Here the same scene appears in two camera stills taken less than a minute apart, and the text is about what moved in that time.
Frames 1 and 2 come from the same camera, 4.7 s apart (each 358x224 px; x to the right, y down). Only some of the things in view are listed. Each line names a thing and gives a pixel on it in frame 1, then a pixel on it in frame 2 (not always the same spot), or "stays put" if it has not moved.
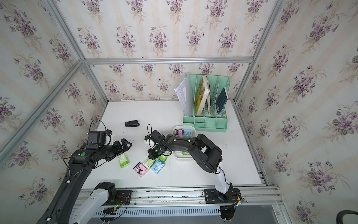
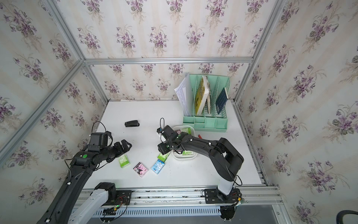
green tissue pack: [148, 163] -> [188, 130]
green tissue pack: [163, 158] stays put
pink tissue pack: [141, 169] stays put
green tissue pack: [123, 160] stays put
